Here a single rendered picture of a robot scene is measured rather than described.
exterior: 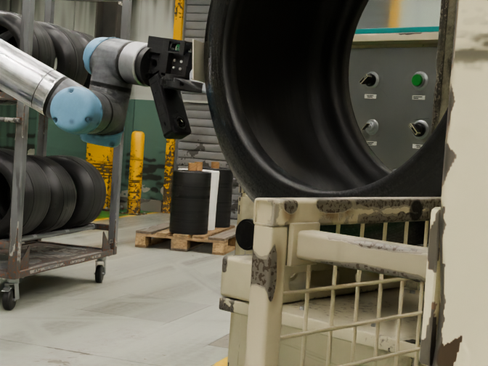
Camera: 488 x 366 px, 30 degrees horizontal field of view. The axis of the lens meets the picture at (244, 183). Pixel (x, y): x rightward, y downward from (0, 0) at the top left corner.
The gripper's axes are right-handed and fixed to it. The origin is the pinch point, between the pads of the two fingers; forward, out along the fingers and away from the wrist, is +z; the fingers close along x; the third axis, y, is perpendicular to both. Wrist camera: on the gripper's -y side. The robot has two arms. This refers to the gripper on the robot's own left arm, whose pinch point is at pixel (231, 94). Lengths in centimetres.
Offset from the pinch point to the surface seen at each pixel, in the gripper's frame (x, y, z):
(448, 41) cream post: 26.7, 13.7, 21.0
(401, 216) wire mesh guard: -45, -4, 63
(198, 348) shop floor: 203, -134, -191
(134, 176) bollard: 606, -152, -720
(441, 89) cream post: 26.7, 5.9, 21.4
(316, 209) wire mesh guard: -56, -3, 63
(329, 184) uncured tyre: 11.3, -11.8, 13.6
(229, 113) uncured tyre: -11.9, -2.1, 11.7
